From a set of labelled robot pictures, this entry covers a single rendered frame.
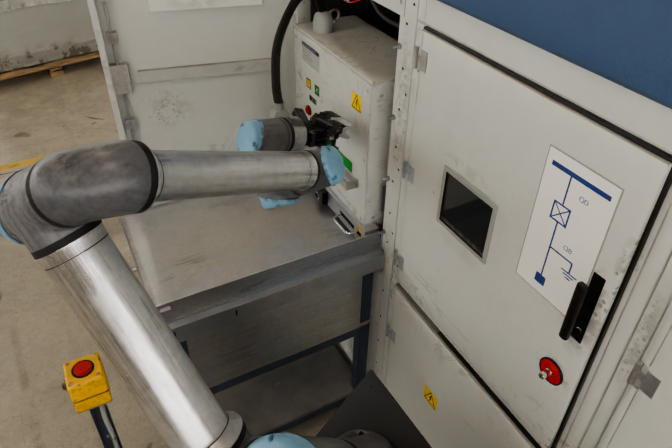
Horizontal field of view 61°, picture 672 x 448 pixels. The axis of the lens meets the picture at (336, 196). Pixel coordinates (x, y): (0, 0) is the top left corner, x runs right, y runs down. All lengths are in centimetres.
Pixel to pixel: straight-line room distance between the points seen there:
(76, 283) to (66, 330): 190
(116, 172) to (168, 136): 125
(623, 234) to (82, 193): 83
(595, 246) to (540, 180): 15
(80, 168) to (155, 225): 105
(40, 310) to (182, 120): 132
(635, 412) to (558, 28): 66
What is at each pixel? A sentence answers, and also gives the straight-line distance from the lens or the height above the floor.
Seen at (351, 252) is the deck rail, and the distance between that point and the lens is 171.
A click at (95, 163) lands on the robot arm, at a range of 89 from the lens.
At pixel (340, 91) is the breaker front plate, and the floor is 130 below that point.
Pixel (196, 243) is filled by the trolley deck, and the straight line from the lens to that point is 182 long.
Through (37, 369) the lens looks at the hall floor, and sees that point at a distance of 279.
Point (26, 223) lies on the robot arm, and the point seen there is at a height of 146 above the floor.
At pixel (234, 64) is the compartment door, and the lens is 200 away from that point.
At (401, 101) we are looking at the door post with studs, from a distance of 145.
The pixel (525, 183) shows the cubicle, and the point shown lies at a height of 140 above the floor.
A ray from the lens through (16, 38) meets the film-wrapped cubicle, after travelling 532.
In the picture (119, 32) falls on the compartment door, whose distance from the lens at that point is 197.
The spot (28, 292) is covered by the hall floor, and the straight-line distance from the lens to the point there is 315.
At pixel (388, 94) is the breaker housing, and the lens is 152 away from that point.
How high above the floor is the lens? 200
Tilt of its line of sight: 36 degrees down
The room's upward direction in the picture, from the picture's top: 1 degrees clockwise
